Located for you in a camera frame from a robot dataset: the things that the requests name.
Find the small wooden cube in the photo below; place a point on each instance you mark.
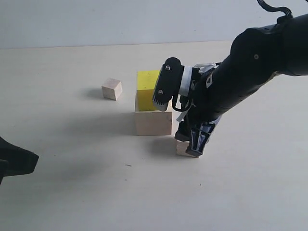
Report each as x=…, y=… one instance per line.
x=112, y=89

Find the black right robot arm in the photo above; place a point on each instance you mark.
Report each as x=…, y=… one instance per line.
x=257, y=56

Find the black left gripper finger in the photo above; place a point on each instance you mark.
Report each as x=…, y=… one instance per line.
x=15, y=161

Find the large wooden cube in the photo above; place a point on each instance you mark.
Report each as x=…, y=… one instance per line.
x=153, y=123

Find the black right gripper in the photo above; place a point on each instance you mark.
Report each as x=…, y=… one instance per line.
x=204, y=97

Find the yellow cube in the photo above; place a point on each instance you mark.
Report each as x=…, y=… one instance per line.
x=146, y=81

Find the medium wooden cube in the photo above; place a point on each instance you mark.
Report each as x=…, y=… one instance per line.
x=181, y=149

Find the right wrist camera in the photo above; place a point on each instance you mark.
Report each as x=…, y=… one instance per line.
x=175, y=83

